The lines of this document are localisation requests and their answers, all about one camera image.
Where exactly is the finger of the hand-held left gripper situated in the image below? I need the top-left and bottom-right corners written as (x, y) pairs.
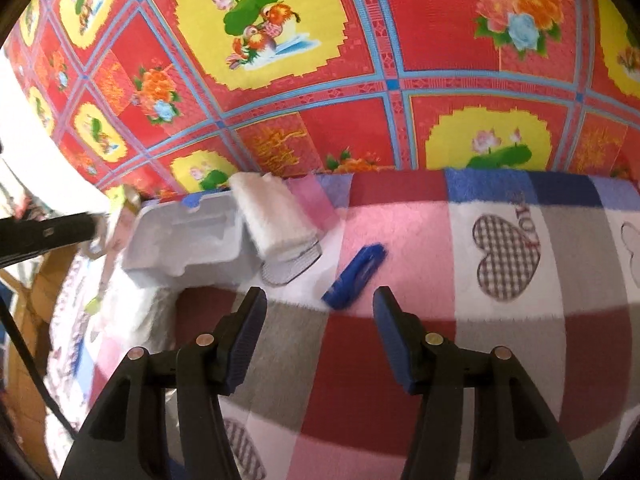
top-left (0, 211), bottom-right (97, 269)

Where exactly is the checked heart blanket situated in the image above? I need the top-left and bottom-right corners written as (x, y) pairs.
top-left (45, 167), bottom-right (640, 480)

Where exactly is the thick black gripper cable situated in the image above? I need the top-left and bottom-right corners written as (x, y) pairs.
top-left (0, 292), bottom-right (78, 436)

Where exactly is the crinkled white wrapper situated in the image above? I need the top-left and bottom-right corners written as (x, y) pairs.
top-left (82, 184), bottom-right (143, 263)

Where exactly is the white foam box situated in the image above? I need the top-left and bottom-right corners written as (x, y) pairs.
top-left (121, 191), bottom-right (247, 292)

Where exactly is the white cloth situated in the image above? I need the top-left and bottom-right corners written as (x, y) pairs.
top-left (229, 171), bottom-right (325, 263)

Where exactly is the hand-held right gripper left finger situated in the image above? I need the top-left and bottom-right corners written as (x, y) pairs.
top-left (59, 285), bottom-right (268, 480)

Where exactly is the blue plastic clip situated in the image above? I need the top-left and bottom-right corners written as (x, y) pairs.
top-left (321, 242), bottom-right (389, 312)

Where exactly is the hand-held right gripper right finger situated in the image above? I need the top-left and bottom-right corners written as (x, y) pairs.
top-left (372, 285), bottom-right (585, 480)

